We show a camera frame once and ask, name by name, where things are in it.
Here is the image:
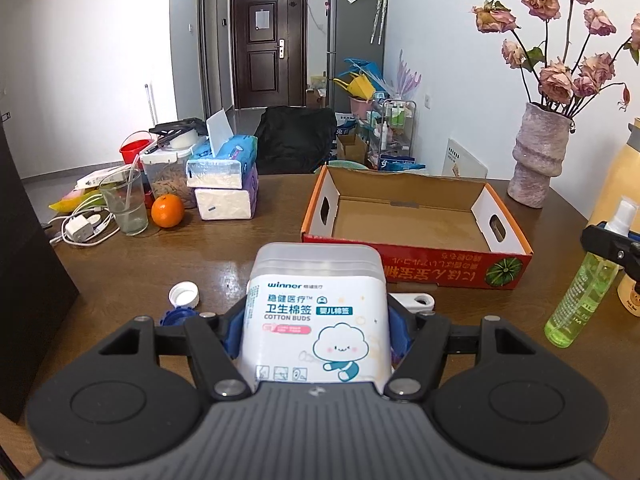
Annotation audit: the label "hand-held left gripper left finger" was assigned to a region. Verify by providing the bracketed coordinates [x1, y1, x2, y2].
[95, 305, 252, 403]

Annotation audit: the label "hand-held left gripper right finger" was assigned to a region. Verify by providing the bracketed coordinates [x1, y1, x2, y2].
[384, 305, 543, 404]

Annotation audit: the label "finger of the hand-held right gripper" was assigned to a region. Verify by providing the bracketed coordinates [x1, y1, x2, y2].
[581, 224, 640, 282]

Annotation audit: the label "white spray bottle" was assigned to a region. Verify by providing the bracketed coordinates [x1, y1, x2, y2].
[389, 292, 436, 312]

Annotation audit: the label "blue bottle cap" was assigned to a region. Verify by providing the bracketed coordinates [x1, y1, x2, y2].
[160, 307, 201, 327]

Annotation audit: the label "white bottle cap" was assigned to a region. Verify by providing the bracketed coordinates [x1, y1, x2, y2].
[169, 282, 201, 308]

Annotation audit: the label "green spray bottle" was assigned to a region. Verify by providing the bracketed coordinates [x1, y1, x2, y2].
[544, 199, 639, 348]

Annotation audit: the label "white cotton buds box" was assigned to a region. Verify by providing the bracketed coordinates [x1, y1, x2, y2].
[239, 242, 393, 394]

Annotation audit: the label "orange red cardboard box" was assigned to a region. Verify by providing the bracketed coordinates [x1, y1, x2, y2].
[301, 164, 533, 291]

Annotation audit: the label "yellow thermos jug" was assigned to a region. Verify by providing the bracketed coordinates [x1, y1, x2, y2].
[587, 117, 640, 235]

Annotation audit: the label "pink textured vase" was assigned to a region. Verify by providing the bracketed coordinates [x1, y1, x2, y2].
[507, 102, 576, 208]

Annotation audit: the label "purple tissue pack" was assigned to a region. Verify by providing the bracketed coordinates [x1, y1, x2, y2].
[194, 164, 259, 221]

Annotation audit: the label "orange fruit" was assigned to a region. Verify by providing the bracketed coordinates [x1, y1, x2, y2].
[151, 194, 185, 229]

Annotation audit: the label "clear glass cup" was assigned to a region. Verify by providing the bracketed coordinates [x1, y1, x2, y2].
[98, 169, 150, 237]

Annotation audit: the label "white flat board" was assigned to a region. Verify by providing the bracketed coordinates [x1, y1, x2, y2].
[445, 137, 488, 180]

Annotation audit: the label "clear food container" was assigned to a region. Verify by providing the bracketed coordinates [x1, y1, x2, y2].
[140, 132, 208, 209]

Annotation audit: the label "blue packets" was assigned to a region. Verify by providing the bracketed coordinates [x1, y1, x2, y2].
[378, 156, 426, 172]

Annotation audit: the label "dried pink rose bouquet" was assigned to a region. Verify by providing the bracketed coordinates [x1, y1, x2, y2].
[470, 0, 640, 121]

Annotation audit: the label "blue tissue pack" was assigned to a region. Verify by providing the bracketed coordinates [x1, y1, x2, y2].
[186, 109, 258, 190]

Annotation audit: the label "white charger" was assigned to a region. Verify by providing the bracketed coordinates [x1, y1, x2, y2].
[66, 215, 103, 241]

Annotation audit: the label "drinking straw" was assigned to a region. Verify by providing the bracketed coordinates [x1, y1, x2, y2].
[122, 152, 142, 211]

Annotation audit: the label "small brown cardboard box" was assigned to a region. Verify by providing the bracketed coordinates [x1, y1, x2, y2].
[336, 132, 370, 163]

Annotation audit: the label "metal rolling cart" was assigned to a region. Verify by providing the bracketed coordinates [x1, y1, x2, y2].
[367, 100, 417, 168]

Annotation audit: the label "small white box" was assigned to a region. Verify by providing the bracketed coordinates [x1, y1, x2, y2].
[77, 165, 131, 192]

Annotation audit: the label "yellow green packet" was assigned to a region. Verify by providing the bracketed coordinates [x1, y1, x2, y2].
[48, 191, 106, 213]

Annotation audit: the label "black paper bag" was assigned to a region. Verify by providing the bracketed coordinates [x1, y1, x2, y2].
[0, 125, 80, 423]

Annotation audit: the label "red bucket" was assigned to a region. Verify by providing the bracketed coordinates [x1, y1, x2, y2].
[119, 131, 156, 166]

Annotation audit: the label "black plastic tray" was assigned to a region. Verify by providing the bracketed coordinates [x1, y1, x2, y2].
[149, 117, 208, 137]

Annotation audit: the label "pink plastic bucket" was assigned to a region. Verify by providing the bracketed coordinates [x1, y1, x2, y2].
[348, 95, 373, 120]

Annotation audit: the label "purple feather decoration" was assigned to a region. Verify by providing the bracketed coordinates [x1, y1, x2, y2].
[395, 50, 423, 103]

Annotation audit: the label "dark brown door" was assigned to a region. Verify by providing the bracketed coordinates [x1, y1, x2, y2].
[229, 0, 307, 110]

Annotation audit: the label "grey fridge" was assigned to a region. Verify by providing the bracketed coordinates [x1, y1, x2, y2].
[326, 0, 386, 113]

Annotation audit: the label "white folded umbrella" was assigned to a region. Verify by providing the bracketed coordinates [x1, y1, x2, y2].
[370, 0, 388, 45]

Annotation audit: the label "white cables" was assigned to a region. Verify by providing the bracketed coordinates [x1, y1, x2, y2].
[50, 195, 121, 247]

